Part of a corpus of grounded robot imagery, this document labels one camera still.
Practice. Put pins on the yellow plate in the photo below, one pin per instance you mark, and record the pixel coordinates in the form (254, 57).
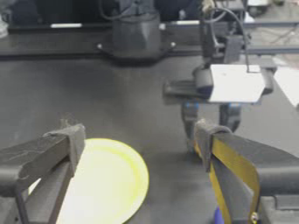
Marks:
(108, 180)

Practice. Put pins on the blue toy eggplant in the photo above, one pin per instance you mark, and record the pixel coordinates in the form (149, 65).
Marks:
(218, 217)

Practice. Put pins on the dark wrist camera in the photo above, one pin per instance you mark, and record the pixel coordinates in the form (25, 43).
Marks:
(203, 80)

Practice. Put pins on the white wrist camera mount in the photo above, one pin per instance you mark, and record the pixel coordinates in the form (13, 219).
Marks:
(238, 84)

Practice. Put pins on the black aluminium frame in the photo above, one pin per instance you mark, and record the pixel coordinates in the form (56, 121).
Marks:
(23, 29)

